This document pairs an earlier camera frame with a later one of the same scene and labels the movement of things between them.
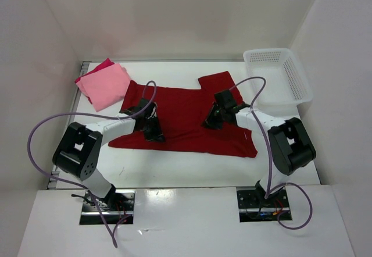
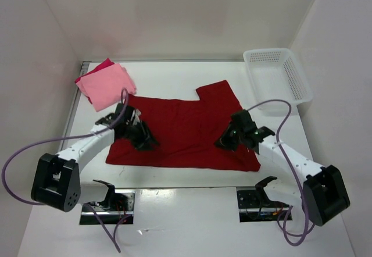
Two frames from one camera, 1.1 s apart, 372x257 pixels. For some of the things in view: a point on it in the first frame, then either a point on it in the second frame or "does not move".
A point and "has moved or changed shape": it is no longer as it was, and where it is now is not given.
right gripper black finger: x=218 y=127 → x=231 y=146
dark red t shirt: x=180 y=114 has moved or changed shape
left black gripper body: x=145 y=129 → x=131 y=132
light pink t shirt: x=106 y=86 does not move
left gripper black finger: x=153 y=137 → x=143 y=146
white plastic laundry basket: x=286 y=85 does not move
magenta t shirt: x=105 y=63 does not move
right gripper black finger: x=215 y=117 → x=233 y=134
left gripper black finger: x=154 y=131 → x=146 y=140
